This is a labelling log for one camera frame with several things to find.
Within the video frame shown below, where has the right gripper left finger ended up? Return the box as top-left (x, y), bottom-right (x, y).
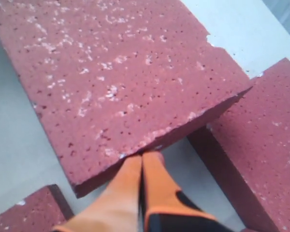
top-left (52, 156), bottom-right (142, 232)

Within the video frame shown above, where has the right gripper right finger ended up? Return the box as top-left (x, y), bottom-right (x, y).
top-left (142, 152), bottom-right (231, 232)

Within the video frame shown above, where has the right middle-row red brick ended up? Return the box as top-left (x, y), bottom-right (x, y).
top-left (188, 58), bottom-right (290, 232)

